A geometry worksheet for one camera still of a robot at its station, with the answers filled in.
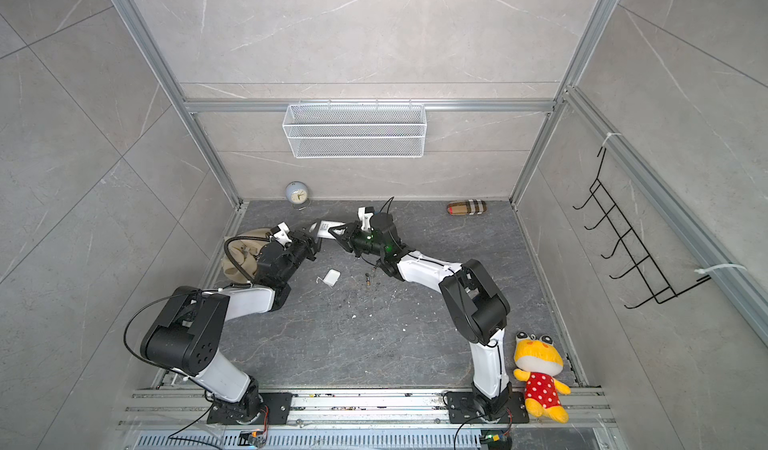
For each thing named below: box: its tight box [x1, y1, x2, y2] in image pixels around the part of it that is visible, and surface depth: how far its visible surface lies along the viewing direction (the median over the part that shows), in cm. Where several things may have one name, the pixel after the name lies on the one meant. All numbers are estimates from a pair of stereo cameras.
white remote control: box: [309, 220, 346, 239], surface depth 85 cm
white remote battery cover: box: [322, 268, 341, 287], surface depth 100 cm
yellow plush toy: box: [513, 331, 571, 424], surface depth 76 cm
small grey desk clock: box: [285, 180, 309, 205], surface depth 117 cm
